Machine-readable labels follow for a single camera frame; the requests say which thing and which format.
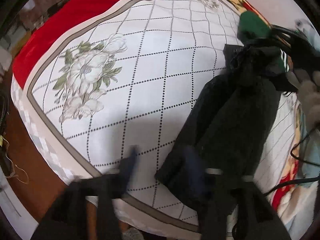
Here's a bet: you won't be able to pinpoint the black leather jacket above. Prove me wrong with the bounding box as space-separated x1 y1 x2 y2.
154 43 298 218

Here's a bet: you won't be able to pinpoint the green folded garment white stripes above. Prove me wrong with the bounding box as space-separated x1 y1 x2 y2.
237 11 289 73

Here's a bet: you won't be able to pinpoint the white fleece garment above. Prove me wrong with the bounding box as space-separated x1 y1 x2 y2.
286 69 319 132

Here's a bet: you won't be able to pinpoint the red floral blanket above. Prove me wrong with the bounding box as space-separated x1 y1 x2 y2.
12 0 306 213

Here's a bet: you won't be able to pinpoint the white floral quilted sheet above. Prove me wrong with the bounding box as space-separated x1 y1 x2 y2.
11 0 304 233

